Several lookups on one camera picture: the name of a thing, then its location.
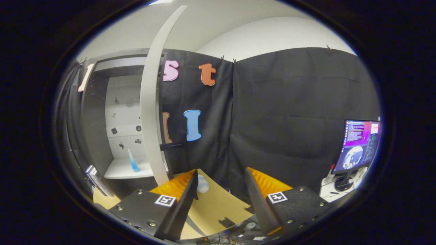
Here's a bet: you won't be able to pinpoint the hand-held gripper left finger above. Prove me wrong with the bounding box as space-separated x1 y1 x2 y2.
107 169 199 242

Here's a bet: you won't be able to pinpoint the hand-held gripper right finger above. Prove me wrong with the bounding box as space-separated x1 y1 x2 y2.
244 167 332 237

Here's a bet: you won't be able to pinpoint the white and blue packet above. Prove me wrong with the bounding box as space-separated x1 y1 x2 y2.
128 148 140 173

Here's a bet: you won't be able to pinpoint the white rounded object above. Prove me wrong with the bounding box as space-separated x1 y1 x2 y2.
197 175 209 194

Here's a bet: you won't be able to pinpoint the white cabinet shelf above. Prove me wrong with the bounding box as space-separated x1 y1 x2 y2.
104 157 155 180

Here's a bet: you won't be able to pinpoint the black monitor stand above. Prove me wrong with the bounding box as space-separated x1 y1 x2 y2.
334 170 356 193

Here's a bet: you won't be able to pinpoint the small upright books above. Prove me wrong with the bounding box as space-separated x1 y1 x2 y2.
85 165 114 197

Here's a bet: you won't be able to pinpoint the black backdrop cloth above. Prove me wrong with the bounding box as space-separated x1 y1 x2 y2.
56 47 381 205

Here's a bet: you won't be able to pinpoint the computer monitor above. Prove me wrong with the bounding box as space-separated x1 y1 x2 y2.
332 119 381 174

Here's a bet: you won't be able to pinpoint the grey cabinet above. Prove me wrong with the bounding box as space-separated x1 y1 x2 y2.
80 48 167 199

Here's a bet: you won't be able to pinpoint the tangle of cables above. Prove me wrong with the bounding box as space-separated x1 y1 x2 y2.
196 233 240 245

